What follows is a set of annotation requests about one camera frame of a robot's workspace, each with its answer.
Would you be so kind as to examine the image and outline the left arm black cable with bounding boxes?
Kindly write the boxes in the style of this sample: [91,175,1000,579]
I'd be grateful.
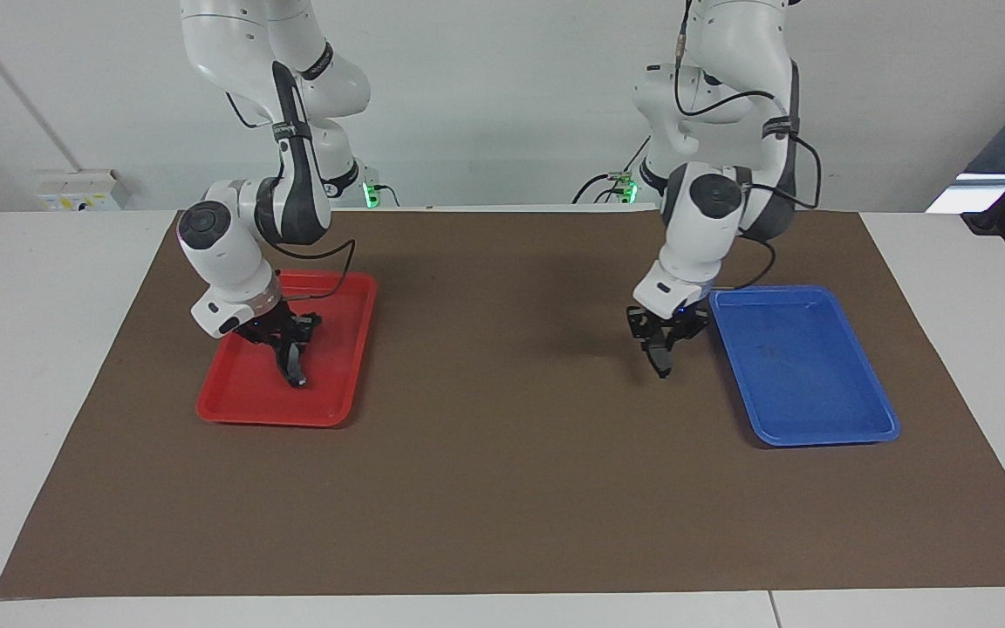
[673,0,823,290]

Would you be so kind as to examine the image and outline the brown table mat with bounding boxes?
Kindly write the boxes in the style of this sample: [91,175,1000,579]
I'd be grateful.
[0,209,1005,599]

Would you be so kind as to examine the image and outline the white box yellow labels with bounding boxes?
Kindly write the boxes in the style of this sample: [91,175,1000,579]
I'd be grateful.
[37,169,131,211]

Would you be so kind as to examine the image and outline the red plastic tray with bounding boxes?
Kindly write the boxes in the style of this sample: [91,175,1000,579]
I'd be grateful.
[195,270,379,428]

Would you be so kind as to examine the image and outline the blue plastic tray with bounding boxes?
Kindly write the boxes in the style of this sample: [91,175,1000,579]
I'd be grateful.
[708,284,901,447]

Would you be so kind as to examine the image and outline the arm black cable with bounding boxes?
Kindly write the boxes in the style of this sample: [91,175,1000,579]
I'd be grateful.
[673,0,823,290]
[225,59,357,304]

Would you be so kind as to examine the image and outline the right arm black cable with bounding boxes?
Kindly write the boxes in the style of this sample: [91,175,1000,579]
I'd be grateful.
[225,59,357,304]

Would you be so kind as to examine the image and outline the black base cable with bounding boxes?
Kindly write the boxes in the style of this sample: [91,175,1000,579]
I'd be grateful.
[572,135,653,206]

